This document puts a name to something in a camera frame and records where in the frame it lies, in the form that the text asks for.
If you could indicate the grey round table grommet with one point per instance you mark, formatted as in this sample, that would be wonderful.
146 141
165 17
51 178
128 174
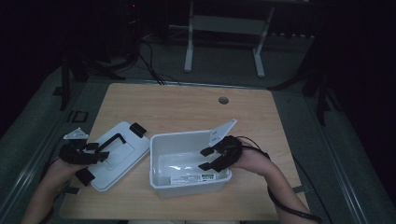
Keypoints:
223 100

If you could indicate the white metal stand frame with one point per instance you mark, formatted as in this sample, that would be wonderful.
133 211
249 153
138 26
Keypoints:
229 25

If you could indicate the white plastic storage box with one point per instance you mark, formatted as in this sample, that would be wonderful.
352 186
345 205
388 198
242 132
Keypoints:
190 161

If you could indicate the person's left hand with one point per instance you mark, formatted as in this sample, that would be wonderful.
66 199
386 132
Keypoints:
67 171

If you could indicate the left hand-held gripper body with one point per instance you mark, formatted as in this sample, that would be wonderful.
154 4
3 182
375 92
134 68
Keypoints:
76 152

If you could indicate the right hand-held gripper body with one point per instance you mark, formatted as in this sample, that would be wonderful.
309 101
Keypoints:
229 149

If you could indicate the black rectangular floor bracket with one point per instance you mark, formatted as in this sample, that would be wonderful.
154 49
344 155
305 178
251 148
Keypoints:
77 117

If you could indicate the black stand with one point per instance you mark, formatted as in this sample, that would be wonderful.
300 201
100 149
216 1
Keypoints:
74 71
317 87

